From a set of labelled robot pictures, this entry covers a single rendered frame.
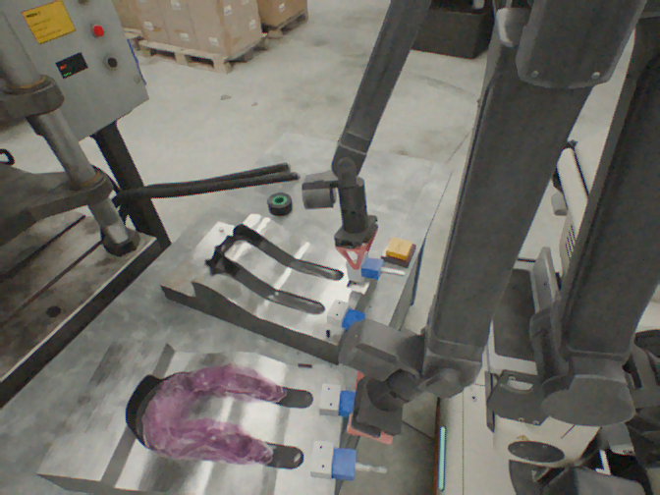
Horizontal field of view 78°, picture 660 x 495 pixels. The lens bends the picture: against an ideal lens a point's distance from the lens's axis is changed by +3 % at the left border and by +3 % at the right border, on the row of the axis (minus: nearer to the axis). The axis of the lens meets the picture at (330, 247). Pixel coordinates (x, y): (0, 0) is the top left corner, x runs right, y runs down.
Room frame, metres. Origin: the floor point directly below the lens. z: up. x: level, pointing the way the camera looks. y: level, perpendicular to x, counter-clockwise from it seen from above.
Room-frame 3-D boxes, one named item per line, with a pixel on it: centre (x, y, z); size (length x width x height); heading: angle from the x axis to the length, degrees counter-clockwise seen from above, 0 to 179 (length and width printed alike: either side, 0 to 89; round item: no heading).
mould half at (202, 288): (0.68, 0.16, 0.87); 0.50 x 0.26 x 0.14; 63
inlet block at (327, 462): (0.23, -0.01, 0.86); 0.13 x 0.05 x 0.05; 80
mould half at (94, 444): (0.32, 0.25, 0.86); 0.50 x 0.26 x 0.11; 80
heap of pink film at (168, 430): (0.33, 0.24, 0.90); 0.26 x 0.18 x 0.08; 80
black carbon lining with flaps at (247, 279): (0.66, 0.15, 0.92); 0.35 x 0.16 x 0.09; 63
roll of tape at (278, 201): (1.02, 0.15, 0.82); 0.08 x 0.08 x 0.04
